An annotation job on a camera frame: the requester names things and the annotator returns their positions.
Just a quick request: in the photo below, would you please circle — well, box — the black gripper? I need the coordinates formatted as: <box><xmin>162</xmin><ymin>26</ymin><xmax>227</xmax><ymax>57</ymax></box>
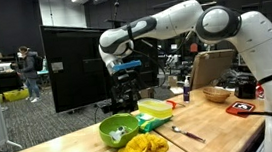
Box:
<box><xmin>109</xmin><ymin>68</ymin><xmax>144</xmax><ymax>115</ymax></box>

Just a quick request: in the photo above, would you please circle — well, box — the white object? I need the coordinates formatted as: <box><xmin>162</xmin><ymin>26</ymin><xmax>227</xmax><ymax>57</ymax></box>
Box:
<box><xmin>108</xmin><ymin>125</ymin><xmax>132</xmax><ymax>144</ymax></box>

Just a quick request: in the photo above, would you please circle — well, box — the green plastic bowl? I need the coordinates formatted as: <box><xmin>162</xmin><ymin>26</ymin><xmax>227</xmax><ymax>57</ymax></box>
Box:
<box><xmin>97</xmin><ymin>111</ymin><xmax>142</xmax><ymax>150</ymax></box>

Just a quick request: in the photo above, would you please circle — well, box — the small red object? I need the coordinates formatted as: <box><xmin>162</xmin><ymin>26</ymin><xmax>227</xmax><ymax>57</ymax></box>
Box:
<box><xmin>254</xmin><ymin>82</ymin><xmax>266</xmax><ymax>101</ymax></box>

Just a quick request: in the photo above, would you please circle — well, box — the clear container with yellow lid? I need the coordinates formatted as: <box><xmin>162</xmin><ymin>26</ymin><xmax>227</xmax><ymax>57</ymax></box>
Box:
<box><xmin>136</xmin><ymin>96</ymin><xmax>174</xmax><ymax>122</ymax></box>

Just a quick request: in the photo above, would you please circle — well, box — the green wipes packet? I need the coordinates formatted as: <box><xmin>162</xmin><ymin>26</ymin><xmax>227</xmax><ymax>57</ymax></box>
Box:
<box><xmin>135</xmin><ymin>110</ymin><xmax>174</xmax><ymax>134</ymax></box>

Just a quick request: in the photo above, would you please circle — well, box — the yellow knitted cloth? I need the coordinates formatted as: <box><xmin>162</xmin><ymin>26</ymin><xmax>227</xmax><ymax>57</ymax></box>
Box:
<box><xmin>116</xmin><ymin>130</ymin><xmax>170</xmax><ymax>152</ymax></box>

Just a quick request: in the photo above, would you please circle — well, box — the purple pump bottle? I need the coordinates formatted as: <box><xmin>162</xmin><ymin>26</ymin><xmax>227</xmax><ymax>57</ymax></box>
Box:
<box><xmin>180</xmin><ymin>75</ymin><xmax>193</xmax><ymax>104</ymax></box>

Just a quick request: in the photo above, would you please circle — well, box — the large black monitor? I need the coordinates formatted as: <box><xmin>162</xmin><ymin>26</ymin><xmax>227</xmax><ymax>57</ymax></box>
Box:
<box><xmin>39</xmin><ymin>14</ymin><xmax>164</xmax><ymax>116</ymax></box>

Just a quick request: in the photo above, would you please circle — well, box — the woven wicker basket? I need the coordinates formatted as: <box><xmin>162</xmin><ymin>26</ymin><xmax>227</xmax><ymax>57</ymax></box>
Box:
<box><xmin>201</xmin><ymin>84</ymin><xmax>233</xmax><ymax>106</ymax></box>

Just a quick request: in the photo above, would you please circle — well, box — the brown cardboard box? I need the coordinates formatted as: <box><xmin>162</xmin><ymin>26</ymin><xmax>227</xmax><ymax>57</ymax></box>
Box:
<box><xmin>186</xmin><ymin>47</ymin><xmax>239</xmax><ymax>91</ymax></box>

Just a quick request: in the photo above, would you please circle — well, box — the person with backpack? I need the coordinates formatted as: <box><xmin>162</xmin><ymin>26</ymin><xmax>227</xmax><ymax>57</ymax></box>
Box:
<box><xmin>15</xmin><ymin>44</ymin><xmax>48</xmax><ymax>105</ymax></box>

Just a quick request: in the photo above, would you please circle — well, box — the red tray with printed tag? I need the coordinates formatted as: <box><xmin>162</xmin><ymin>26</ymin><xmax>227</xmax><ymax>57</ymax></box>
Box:
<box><xmin>225</xmin><ymin>99</ymin><xmax>257</xmax><ymax>120</ymax></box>

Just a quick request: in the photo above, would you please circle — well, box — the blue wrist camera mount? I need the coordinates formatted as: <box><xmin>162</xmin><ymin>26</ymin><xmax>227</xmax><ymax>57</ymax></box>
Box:
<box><xmin>112</xmin><ymin>59</ymin><xmax>142</xmax><ymax>73</ymax></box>

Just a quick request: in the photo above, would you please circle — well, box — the metal spoon with purple handle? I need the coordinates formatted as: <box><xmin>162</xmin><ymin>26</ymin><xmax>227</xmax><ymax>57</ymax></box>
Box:
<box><xmin>171</xmin><ymin>123</ymin><xmax>207</xmax><ymax>147</ymax></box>

